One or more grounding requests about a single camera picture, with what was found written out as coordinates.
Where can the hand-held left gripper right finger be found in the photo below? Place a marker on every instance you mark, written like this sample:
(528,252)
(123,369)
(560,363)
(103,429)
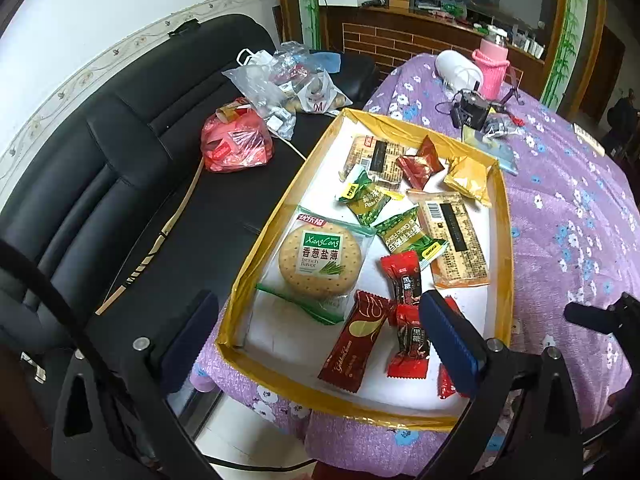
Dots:
(450,345)

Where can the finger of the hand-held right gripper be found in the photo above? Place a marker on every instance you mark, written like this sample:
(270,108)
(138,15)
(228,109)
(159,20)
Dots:
(585,317)

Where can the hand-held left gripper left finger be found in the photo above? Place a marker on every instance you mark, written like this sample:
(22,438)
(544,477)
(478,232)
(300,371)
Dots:
(192,340)

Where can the dark red wafer packet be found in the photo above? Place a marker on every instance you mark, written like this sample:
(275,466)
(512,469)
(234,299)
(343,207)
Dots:
(355,345)

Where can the orange-edged cracker packet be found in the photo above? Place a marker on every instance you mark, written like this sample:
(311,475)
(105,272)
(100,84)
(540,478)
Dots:
(452,245)

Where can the green pea snack packet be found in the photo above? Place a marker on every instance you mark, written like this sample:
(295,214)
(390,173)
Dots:
(365,197)
(405,235)

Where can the yellow cardboard box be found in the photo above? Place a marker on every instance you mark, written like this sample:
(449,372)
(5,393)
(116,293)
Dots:
(272,240)

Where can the round cracker packet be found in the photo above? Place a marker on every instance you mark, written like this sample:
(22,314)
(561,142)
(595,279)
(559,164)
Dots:
(320,260)

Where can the dark red candy packet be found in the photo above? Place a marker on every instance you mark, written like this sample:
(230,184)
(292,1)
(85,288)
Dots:
(420,165)

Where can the thin wooden stick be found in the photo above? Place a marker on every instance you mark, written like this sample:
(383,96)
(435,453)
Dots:
(150,260)

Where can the purple floral blanket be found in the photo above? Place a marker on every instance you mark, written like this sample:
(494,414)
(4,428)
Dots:
(560,210)

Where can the metal sofa foot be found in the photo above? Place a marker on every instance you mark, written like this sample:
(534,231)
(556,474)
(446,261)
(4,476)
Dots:
(32,367)

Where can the yellow snack packet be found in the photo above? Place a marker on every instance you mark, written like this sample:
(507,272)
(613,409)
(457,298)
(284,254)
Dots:
(467,175)

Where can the blue and yellow booklet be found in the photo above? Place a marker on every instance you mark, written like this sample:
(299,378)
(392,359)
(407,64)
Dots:
(495,152)

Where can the black leather sofa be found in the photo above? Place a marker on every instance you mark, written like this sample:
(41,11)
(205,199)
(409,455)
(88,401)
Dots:
(100,160)

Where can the brown cracker packet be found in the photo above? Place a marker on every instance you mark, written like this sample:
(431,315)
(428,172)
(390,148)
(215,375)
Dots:
(375,155)

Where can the red plastic bag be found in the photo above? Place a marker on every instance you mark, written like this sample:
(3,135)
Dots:
(235,140)

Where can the clear bag of small parts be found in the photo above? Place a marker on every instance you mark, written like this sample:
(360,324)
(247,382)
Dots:
(500,125)

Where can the small black accessory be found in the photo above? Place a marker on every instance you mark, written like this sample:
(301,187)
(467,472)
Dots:
(456,116)

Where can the brown wooden door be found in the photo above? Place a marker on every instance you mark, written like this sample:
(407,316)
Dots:
(607,75)

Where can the clear plastic bags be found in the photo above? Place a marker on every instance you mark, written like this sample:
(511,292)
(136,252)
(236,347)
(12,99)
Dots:
(270,85)

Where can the white rounded device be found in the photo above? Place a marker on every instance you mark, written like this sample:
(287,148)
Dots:
(457,72)

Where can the white plastic bag with logo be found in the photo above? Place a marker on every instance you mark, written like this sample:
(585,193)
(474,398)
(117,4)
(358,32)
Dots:
(317,97)

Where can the row of white cups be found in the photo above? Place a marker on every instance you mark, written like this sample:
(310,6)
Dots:
(530,47)

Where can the blue plastic bag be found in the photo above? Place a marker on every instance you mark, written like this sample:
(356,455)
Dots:
(325,60)

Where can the white flat box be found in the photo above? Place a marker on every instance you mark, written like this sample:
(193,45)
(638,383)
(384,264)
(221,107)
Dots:
(345,0)

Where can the black camera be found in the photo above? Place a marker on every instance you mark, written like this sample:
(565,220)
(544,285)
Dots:
(472,110)

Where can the green bamboo wall strip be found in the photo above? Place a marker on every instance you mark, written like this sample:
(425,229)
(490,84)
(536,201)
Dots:
(307,5)
(565,50)

